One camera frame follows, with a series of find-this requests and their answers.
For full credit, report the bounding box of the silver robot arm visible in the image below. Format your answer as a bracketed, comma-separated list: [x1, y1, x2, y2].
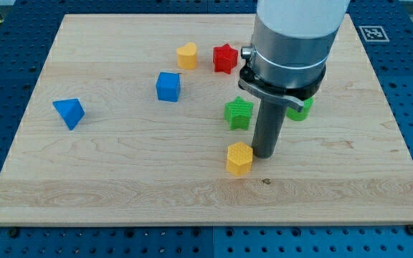
[239, 0, 349, 113]

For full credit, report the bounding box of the green circle block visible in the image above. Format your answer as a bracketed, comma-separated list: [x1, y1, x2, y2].
[286, 97, 314, 121]

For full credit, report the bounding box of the green star block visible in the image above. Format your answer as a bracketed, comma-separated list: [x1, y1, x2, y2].
[224, 96, 254, 130]

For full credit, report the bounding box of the yellow hexagon block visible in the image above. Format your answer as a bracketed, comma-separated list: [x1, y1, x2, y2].
[226, 142, 253, 176]

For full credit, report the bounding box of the blue cube block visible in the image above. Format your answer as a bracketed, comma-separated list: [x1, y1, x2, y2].
[156, 72, 181, 102]

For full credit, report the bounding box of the wooden board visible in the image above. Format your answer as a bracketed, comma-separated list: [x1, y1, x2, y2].
[0, 14, 413, 227]

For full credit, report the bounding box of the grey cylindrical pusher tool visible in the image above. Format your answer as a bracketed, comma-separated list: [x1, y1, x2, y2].
[252, 100, 287, 158]

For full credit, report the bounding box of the red star block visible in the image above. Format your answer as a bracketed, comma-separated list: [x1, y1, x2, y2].
[213, 44, 238, 75]

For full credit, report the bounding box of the yellow heart block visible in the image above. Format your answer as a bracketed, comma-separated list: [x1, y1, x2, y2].
[176, 42, 197, 70]

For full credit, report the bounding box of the blue triangle block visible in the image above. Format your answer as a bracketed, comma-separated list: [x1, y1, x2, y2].
[52, 98, 85, 130]

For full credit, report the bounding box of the fiducial marker tag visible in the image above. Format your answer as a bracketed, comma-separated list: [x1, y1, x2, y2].
[359, 25, 389, 42]

